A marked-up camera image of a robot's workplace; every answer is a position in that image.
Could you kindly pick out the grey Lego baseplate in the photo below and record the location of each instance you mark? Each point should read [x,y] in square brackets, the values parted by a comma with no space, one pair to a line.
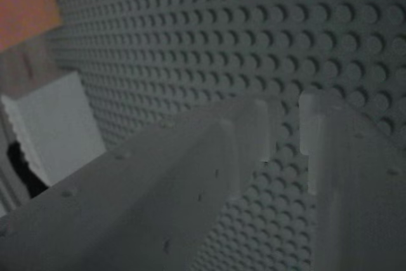
[222,30]

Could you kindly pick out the white ridged block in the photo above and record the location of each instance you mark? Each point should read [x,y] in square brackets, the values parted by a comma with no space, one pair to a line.
[60,125]

